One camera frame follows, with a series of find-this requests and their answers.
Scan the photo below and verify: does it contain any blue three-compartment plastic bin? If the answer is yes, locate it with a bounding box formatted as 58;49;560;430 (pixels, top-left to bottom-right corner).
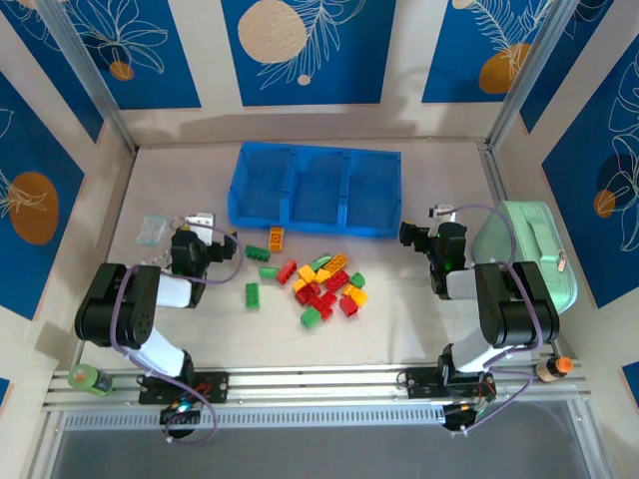
228;141;403;240

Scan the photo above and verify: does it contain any small clear plastic bag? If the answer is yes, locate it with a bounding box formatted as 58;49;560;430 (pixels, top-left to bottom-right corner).
135;215;168;246

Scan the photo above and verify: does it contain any mint green zip case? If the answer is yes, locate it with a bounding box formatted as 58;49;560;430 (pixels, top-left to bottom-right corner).
471;200;579;316

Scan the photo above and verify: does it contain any small bottle with orange cap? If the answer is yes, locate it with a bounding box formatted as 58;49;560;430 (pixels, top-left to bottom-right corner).
536;356;575;384

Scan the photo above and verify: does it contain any green tape roll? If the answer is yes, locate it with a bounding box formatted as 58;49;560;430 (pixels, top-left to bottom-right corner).
68;363;115;397

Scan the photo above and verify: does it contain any left black connector module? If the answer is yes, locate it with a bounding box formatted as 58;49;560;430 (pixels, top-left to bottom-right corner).
159;402;203;440

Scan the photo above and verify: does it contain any black connector module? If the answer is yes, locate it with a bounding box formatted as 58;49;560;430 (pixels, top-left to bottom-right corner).
159;402;203;440
442;402;488;438

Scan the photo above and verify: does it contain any right black connector module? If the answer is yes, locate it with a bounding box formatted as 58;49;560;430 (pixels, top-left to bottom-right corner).
442;402;488;438

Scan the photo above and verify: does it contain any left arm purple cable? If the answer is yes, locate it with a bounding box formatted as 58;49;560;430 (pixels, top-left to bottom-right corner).
110;222;246;446

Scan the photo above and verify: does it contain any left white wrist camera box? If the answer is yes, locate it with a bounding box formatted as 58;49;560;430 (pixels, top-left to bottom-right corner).
183;212;217;234

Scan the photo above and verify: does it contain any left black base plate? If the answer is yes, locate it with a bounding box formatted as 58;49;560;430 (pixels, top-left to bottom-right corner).
138;371;230;405

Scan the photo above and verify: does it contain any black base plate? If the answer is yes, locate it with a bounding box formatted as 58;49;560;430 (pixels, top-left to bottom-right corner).
138;371;230;405
404;367;495;400

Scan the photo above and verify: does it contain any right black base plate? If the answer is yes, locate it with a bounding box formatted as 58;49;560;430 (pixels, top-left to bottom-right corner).
404;367;495;400

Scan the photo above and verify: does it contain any aluminium rail frame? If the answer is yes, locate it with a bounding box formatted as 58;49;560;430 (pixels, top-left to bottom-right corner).
42;363;593;413

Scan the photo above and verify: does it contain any grey slotted cable duct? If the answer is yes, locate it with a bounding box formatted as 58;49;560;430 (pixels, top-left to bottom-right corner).
63;410;450;431

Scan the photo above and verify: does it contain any aluminium frame post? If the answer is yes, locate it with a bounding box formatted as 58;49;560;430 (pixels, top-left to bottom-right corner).
37;0;139;154
486;0;585;149

